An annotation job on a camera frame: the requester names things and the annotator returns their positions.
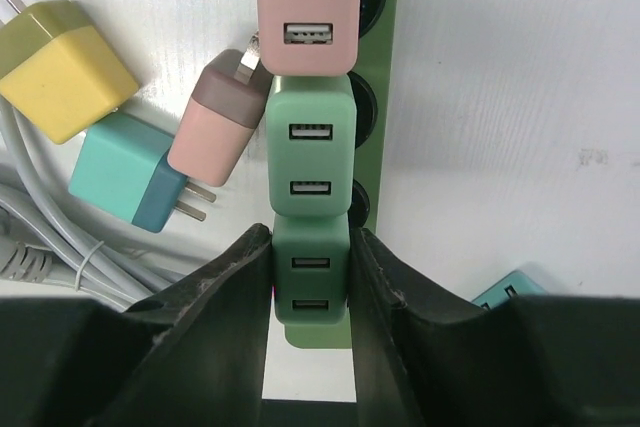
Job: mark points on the teal charger right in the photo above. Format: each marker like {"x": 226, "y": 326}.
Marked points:
{"x": 513, "y": 284}

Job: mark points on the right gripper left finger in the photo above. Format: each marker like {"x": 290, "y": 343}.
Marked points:
{"x": 191, "y": 355}

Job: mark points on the green charger top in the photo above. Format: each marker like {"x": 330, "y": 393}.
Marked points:
{"x": 311, "y": 257}

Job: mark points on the green charger bottom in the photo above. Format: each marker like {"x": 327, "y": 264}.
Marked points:
{"x": 310, "y": 128}

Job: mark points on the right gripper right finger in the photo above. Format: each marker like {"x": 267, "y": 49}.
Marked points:
{"x": 426, "y": 357}

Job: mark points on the teal charger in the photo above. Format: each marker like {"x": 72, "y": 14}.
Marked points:
{"x": 122, "y": 169}
{"x": 513, "y": 284}

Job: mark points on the pink charger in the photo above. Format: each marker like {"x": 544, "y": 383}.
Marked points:
{"x": 223, "y": 111}
{"x": 308, "y": 37}

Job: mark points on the green charger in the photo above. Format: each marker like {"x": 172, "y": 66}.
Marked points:
{"x": 310, "y": 128}
{"x": 311, "y": 257}

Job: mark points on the green power strip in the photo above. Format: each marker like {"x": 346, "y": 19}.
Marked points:
{"x": 370, "y": 81}

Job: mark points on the yellow charger centre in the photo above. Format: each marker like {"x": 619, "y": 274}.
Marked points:
{"x": 58, "y": 70}

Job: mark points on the teal charger centre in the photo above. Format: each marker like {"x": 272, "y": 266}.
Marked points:
{"x": 122, "y": 169}

